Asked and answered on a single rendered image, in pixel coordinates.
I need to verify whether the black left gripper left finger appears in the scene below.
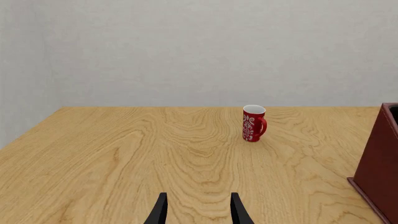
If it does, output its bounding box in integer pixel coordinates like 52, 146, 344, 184
144, 192, 169, 224

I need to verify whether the red-brown desk caddy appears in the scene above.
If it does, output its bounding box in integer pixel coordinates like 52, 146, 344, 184
347, 102, 398, 224

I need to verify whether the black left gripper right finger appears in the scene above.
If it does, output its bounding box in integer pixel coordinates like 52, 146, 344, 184
230, 192, 255, 224

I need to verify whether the red mug with white pattern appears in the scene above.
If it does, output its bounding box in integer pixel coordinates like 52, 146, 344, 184
242, 105, 268, 142

